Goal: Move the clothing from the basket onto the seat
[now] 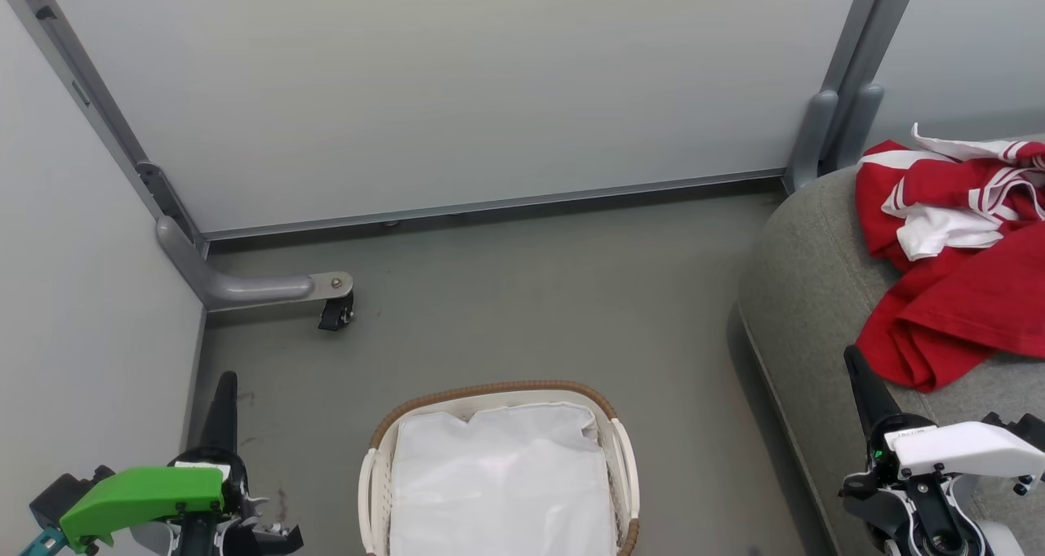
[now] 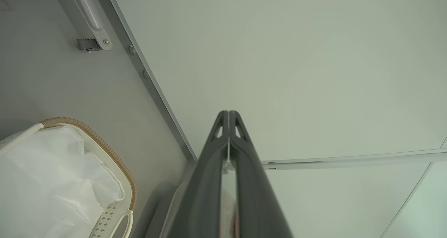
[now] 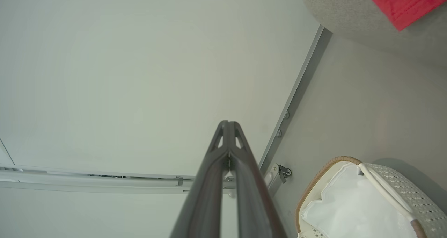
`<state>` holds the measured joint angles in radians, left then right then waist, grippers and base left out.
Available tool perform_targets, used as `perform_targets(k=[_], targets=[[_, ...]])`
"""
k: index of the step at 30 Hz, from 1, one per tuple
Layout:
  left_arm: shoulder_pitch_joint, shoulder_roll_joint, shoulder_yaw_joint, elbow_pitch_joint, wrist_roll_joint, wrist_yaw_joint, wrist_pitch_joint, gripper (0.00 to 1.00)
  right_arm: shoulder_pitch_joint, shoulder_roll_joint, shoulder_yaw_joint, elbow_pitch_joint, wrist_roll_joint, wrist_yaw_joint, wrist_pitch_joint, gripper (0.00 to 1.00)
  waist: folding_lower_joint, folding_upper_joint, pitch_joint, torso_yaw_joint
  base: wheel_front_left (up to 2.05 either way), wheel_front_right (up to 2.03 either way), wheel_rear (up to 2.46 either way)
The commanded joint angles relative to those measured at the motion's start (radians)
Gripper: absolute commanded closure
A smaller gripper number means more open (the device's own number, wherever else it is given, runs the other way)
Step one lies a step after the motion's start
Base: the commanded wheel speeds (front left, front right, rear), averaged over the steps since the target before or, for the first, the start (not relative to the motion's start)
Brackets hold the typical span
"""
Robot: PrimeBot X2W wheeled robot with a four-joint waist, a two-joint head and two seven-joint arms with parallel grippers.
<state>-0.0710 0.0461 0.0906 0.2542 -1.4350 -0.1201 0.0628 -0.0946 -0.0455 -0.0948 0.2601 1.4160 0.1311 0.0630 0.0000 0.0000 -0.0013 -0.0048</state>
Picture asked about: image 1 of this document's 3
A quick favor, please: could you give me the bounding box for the white laundry basket brown rim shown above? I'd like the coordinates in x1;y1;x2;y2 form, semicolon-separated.
358;380;640;556

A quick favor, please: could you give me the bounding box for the grey metal partition post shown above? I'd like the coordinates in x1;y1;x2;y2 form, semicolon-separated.
0;0;207;251
849;0;925;91
819;0;892;100

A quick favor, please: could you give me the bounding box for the grey partition foot tube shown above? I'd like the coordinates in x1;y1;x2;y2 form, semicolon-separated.
834;82;886;171
784;90;839;194

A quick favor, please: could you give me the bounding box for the white basket liner cloth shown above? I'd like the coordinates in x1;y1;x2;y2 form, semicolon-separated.
390;403;617;556

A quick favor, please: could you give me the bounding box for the grey metal partition bottom rail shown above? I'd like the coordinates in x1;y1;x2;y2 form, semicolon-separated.
202;168;786;242

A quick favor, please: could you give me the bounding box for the red and white printed garment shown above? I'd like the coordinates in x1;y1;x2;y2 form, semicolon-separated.
855;123;1045;392

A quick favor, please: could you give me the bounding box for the grey curved partition foot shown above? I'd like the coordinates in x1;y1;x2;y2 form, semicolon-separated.
157;216;354;312

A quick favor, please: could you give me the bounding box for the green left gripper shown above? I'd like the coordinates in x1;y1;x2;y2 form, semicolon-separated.
60;371;250;554

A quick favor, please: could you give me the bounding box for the black caster wheel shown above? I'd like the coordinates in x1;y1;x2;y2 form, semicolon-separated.
318;291;357;332

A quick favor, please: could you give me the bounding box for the grey fabric sofa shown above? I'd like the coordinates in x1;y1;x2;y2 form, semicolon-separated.
737;136;1045;556

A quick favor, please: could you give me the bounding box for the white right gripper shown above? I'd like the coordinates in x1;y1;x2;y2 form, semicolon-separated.
843;345;1045;483

